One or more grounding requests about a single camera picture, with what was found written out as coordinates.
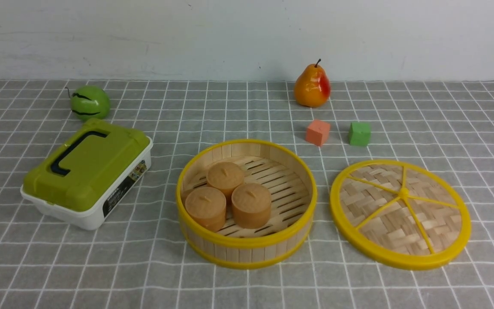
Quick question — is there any yellow woven steamer lid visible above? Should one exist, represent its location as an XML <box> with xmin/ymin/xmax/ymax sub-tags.
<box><xmin>330</xmin><ymin>160</ymin><xmax>472</xmax><ymax>270</ymax></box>

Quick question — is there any brown round bun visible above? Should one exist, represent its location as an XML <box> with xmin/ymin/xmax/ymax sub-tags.
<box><xmin>206</xmin><ymin>162</ymin><xmax>245</xmax><ymax>202</ymax></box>
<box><xmin>185</xmin><ymin>187</ymin><xmax>227</xmax><ymax>232</ymax></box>
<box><xmin>231</xmin><ymin>183</ymin><xmax>272</xmax><ymax>229</ymax></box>

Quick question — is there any green toy apple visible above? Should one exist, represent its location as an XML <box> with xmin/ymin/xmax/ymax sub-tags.
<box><xmin>65</xmin><ymin>85</ymin><xmax>111</xmax><ymax>121</ymax></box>

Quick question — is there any green lidded white box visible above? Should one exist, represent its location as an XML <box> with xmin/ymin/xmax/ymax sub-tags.
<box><xmin>20</xmin><ymin>119</ymin><xmax>153</xmax><ymax>230</ymax></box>

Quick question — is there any yellow bamboo steamer basket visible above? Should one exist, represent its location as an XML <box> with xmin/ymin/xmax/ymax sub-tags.
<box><xmin>176</xmin><ymin>139</ymin><xmax>318</xmax><ymax>269</ymax></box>

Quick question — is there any orange foam cube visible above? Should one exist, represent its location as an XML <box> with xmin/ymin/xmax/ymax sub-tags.
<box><xmin>304</xmin><ymin>119</ymin><xmax>331</xmax><ymax>147</ymax></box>

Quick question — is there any green foam cube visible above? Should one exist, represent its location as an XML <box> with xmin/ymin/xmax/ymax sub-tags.
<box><xmin>348</xmin><ymin>121</ymin><xmax>372</xmax><ymax>147</ymax></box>

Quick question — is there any orange yellow toy pear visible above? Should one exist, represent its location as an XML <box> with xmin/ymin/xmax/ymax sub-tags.
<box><xmin>293</xmin><ymin>59</ymin><xmax>331</xmax><ymax>108</ymax></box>

